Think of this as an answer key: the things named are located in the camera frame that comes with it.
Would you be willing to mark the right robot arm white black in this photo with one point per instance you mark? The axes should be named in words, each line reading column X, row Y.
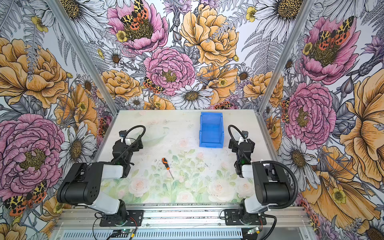
column 276, row 186

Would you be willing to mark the white slotted cable duct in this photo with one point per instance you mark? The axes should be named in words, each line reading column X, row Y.
column 153, row 234

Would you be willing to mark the right aluminium frame post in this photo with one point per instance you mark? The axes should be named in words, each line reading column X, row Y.
column 291, row 40

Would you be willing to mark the aluminium frame post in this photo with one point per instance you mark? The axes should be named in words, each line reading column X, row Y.
column 291, row 40
column 72, row 36

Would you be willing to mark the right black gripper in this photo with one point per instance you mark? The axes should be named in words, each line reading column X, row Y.
column 244, row 144

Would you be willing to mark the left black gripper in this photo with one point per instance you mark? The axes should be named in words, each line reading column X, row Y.
column 130, row 145

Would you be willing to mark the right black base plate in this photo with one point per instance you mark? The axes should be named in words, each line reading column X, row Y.
column 234, row 217

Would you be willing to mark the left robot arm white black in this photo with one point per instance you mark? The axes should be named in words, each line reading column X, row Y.
column 82, row 184

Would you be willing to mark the aluminium front rail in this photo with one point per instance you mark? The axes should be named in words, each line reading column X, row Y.
column 194, row 216

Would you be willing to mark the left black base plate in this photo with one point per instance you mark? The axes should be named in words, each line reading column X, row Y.
column 132, row 218

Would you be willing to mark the orange black screwdriver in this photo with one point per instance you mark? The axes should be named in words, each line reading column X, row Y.
column 167, row 166

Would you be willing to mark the blue plastic bin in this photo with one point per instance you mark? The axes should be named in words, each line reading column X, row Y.
column 211, row 134

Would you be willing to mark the left aluminium frame post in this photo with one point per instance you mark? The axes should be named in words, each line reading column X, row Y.
column 72, row 36

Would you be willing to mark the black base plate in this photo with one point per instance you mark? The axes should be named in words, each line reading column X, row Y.
column 132, row 218
column 234, row 217

